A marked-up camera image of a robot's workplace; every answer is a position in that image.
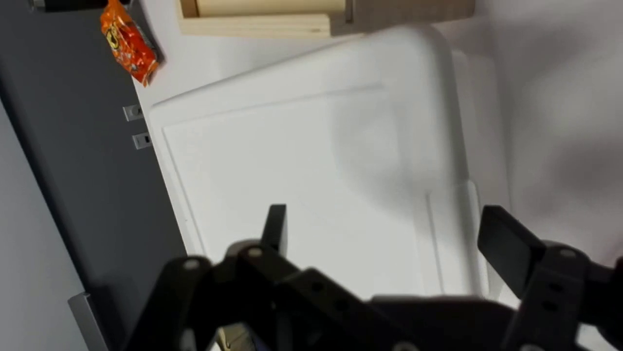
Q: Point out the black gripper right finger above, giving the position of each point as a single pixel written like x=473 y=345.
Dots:
x=557 y=292

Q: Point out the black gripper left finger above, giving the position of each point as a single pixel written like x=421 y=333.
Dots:
x=220 y=304

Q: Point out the white plastic bin lid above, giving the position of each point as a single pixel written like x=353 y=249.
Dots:
x=292 y=162

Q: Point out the grey whiteboard tray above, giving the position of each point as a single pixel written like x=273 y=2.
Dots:
x=90 y=323

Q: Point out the white whiteboard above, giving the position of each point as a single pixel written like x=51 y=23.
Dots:
x=25 y=259

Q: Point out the orange snack packet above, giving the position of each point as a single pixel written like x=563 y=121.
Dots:
x=129 y=45

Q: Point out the wooden shape sorter cube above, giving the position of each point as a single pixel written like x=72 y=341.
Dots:
x=273 y=21

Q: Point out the white wall outlet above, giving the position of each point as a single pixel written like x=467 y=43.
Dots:
x=131 y=111
x=140 y=140

